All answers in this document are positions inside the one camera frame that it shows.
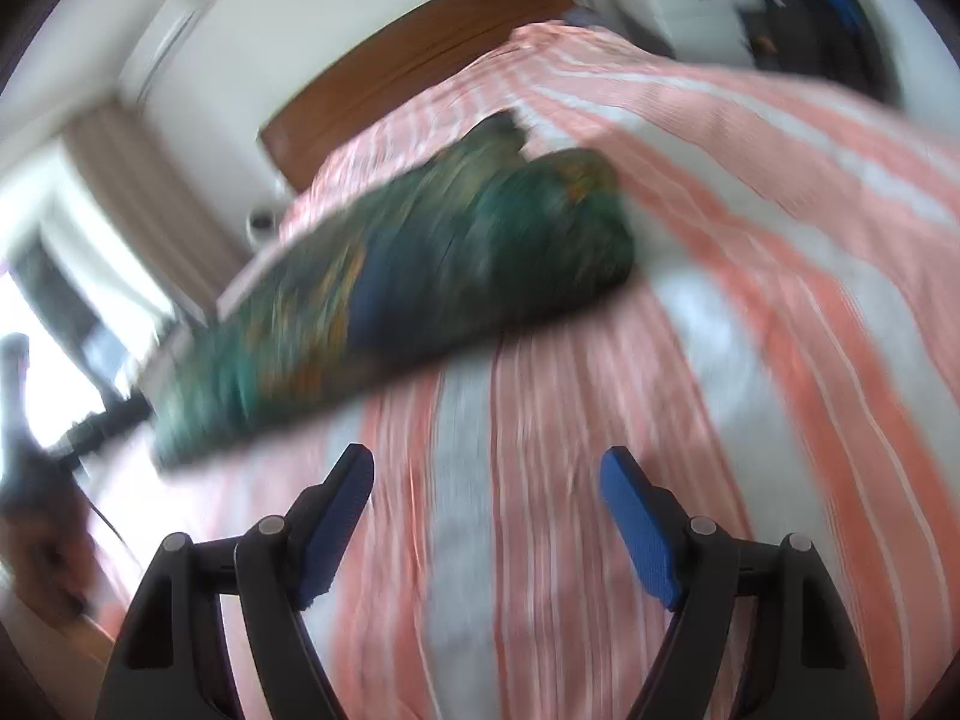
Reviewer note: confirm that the white wall air conditioner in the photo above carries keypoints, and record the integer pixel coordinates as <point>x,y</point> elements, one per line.
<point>169,45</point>

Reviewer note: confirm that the green patterned silk jacket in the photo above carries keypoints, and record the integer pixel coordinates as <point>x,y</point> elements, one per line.
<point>450,255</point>

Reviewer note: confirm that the beige curtain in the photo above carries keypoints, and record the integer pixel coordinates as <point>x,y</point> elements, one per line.
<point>150,195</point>

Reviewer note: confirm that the black hanging jacket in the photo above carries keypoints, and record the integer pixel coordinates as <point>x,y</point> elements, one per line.
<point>817,37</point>

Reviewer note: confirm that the wooden headboard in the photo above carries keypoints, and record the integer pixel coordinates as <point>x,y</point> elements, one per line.
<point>405,60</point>

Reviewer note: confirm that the grey white dresser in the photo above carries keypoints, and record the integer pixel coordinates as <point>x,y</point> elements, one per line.
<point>690,11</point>

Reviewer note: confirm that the bluish pillow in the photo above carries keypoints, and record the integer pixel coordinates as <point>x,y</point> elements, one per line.
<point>581,18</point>

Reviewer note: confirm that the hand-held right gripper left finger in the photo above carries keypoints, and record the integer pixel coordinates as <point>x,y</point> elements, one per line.
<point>339,525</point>

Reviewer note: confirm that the bed with pink striped sheet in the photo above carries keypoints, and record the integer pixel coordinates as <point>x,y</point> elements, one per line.
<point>750,277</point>

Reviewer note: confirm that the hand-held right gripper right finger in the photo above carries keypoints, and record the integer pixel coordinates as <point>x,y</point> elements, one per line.
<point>645,532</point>

